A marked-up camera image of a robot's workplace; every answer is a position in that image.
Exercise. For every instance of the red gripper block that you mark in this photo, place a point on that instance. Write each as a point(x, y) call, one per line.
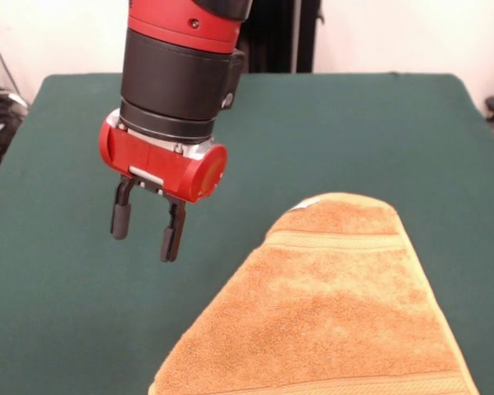
point(164, 168)

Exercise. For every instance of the tan terry towel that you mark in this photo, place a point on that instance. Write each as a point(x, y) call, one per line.
point(333, 308)

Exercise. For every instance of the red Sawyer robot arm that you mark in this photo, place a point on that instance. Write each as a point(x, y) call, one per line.
point(177, 74)

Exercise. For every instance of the dark green table cloth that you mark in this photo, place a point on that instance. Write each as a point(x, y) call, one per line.
point(354, 144)

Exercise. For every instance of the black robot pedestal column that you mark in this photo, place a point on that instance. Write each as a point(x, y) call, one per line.
point(280, 37)

